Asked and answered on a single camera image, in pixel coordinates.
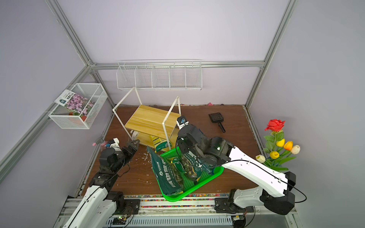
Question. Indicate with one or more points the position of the green plastic mesh tray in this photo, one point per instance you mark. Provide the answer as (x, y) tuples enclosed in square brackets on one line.
[(188, 185)]

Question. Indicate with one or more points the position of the dark green soil bag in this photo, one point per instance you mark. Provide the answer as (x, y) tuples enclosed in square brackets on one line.
[(169, 182), (194, 168)]

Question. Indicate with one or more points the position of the white frame wooden shelf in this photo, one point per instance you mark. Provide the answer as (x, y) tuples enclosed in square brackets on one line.
[(150, 120)]

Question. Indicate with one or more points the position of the artificial flower bouquet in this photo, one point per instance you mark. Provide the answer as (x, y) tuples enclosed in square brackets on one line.
[(278, 149)]

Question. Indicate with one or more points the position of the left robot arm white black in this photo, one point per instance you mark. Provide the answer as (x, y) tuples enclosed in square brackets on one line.
[(99, 182)]

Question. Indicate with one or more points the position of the pink flower seed packet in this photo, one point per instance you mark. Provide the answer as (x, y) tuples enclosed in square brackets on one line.
[(76, 104)]

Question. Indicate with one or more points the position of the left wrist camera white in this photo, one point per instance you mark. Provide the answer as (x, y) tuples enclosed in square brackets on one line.
[(114, 143)]

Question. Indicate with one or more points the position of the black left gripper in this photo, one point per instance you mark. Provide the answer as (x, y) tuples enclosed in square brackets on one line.
[(130, 153)]

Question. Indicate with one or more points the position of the yellow flowered fertilizer bag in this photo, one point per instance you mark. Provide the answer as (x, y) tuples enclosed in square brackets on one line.
[(159, 143)]

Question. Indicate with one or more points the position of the metal base rail frame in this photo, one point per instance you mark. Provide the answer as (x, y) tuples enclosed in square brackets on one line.
[(194, 209)]

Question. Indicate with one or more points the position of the pink spray bottle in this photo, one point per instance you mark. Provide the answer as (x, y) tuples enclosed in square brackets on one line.
[(100, 141)]

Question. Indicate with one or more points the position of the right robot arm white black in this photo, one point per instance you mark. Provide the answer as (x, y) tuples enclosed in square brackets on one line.
[(274, 189)]

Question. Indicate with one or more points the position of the white work glove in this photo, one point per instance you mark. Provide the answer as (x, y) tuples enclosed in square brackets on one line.
[(134, 134)]

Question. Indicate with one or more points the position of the white wire wall basket long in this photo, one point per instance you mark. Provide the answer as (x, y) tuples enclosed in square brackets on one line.
[(158, 74)]

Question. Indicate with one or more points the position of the black slotted plastic scoop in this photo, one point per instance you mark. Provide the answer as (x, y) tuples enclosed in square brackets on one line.
[(217, 118)]

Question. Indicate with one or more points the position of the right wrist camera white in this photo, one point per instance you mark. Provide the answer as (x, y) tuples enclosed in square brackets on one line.
[(181, 122)]

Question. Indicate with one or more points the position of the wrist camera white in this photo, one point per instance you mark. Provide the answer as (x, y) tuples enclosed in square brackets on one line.
[(114, 143), (181, 122)]

